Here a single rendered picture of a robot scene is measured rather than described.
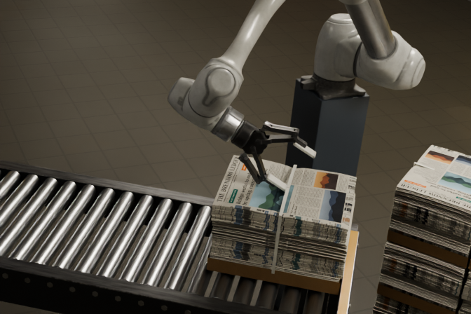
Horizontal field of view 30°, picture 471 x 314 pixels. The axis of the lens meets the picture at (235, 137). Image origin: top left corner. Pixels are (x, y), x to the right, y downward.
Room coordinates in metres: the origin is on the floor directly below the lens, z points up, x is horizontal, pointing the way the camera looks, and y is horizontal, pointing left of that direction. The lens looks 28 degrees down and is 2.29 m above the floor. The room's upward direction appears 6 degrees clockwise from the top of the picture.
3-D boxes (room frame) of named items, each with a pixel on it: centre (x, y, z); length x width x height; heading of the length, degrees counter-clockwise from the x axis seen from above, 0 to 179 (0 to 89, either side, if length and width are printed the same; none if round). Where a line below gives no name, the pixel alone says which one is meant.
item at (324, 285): (2.12, -0.27, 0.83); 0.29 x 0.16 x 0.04; 171
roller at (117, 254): (2.18, 0.30, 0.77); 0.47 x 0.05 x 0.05; 171
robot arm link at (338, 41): (2.94, -0.34, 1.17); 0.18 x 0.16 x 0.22; 58
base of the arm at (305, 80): (2.94, -0.32, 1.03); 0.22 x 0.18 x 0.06; 116
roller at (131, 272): (2.17, 0.23, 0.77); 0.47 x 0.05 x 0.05; 171
